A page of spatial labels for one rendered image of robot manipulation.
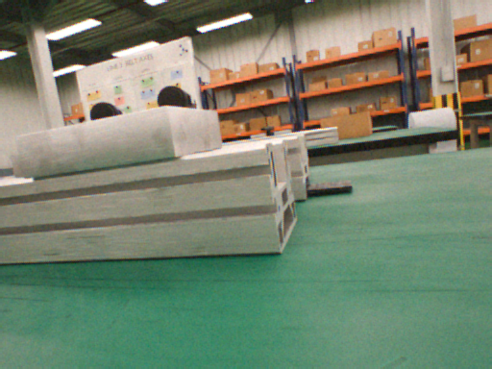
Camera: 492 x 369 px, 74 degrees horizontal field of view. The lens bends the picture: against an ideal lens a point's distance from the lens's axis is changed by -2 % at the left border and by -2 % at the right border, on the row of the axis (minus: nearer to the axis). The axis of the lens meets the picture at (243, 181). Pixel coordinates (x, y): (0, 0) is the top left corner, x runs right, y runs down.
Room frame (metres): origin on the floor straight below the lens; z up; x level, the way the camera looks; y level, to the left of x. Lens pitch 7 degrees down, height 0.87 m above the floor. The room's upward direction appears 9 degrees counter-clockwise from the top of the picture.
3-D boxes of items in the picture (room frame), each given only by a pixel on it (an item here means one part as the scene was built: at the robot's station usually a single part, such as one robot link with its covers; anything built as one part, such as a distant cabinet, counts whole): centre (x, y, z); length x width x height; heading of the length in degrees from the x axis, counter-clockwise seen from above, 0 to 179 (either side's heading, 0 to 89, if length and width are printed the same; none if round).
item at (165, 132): (0.34, 0.11, 0.87); 0.16 x 0.11 x 0.07; 73
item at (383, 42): (9.49, -3.34, 1.59); 2.83 x 0.98 x 3.17; 69
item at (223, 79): (10.57, -0.55, 1.58); 2.83 x 0.98 x 3.15; 69
